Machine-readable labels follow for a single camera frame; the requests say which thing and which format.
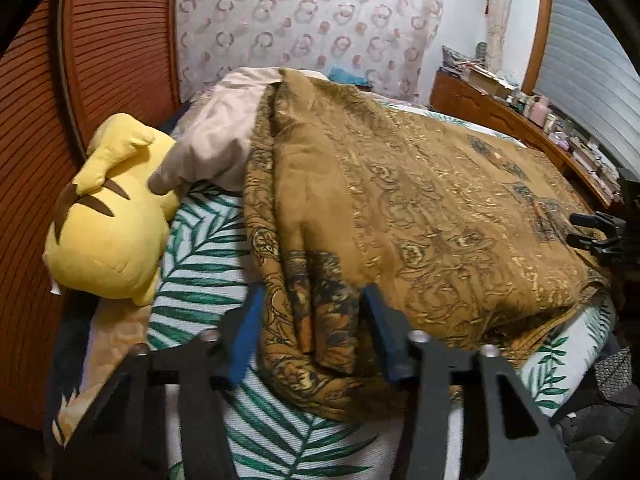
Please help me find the yellow plush toy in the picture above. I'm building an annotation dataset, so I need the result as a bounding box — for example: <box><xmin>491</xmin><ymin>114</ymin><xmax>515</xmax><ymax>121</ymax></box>
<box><xmin>42</xmin><ymin>112</ymin><xmax>179</xmax><ymax>307</ymax></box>

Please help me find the pink jug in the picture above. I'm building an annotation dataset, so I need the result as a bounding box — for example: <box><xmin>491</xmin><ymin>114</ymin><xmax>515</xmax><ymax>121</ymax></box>
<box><xmin>527</xmin><ymin>95</ymin><xmax>551</xmax><ymax>129</ymax></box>

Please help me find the dark cloth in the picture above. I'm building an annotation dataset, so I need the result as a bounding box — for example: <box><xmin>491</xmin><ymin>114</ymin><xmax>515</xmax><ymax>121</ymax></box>
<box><xmin>552</xmin><ymin>340</ymin><xmax>637</xmax><ymax>467</ymax></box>

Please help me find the blue cloth bundle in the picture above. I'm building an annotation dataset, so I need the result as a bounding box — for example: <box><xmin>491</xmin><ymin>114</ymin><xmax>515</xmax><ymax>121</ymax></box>
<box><xmin>327</xmin><ymin>64</ymin><xmax>374</xmax><ymax>86</ymax></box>

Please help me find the long wooden cabinet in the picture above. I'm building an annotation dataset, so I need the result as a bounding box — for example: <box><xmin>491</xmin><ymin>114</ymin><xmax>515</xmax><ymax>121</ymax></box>
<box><xmin>430</xmin><ymin>70</ymin><xmax>616</xmax><ymax>209</ymax></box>

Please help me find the brown patterned garment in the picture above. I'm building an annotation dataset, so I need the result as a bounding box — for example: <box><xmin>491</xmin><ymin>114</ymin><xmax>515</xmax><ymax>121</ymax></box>
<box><xmin>244</xmin><ymin>67</ymin><xmax>614</xmax><ymax>424</ymax></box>

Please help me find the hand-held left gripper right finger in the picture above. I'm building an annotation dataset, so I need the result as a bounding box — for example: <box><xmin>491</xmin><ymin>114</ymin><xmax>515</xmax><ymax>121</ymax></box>
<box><xmin>361</xmin><ymin>284</ymin><xmax>576</xmax><ymax>480</ymax></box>

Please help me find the grey window blind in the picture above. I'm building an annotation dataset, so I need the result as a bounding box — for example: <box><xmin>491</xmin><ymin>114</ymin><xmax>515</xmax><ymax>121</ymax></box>
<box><xmin>532</xmin><ymin>0</ymin><xmax>640</xmax><ymax>172</ymax></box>

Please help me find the flat cardboard box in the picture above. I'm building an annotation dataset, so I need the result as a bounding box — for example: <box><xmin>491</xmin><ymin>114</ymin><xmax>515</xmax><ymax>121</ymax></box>
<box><xmin>462</xmin><ymin>67</ymin><xmax>511</xmax><ymax>99</ymax></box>

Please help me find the pale pink blanket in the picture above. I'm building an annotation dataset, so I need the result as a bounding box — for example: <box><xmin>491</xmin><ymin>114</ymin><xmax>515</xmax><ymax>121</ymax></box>
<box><xmin>149</xmin><ymin>67</ymin><xmax>286</xmax><ymax>197</ymax></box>

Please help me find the circle patterned sheer curtain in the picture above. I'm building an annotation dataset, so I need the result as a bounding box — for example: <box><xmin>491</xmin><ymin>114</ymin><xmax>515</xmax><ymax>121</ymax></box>
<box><xmin>175</xmin><ymin>0</ymin><xmax>446</xmax><ymax>104</ymax></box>

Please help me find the louvered wooden door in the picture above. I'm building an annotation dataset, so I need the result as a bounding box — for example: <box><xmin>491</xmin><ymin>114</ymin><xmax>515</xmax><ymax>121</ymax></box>
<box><xmin>0</xmin><ymin>0</ymin><xmax>184</xmax><ymax>427</ymax></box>

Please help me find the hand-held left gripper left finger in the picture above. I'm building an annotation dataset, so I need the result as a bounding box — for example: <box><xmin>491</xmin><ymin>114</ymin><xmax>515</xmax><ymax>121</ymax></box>
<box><xmin>52</xmin><ymin>285</ymin><xmax>266</xmax><ymax>480</ymax></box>

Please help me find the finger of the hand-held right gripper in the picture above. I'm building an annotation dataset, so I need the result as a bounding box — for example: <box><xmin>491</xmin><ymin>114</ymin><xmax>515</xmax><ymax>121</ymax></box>
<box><xmin>567</xmin><ymin>232</ymin><xmax>624</xmax><ymax>262</ymax></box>
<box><xmin>570</xmin><ymin>212</ymin><xmax>622</xmax><ymax>235</ymax></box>

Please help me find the patterned cushion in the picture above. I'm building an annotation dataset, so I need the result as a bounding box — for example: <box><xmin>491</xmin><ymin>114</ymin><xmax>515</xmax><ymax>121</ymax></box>
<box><xmin>442</xmin><ymin>45</ymin><xmax>484</xmax><ymax>74</ymax></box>

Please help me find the wooden window frame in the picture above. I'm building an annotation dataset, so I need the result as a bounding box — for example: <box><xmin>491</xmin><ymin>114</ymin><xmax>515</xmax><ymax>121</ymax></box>
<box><xmin>522</xmin><ymin>0</ymin><xmax>554</xmax><ymax>94</ymax></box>

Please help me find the cream lace curtain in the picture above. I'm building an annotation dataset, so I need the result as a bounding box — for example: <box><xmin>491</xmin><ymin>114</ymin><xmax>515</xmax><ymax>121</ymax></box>
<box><xmin>485</xmin><ymin>0</ymin><xmax>516</xmax><ymax>74</ymax></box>

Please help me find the green leaf print sheet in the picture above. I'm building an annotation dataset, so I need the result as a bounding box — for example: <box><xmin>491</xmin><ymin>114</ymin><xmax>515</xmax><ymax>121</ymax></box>
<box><xmin>145</xmin><ymin>180</ymin><xmax>621</xmax><ymax>480</ymax></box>

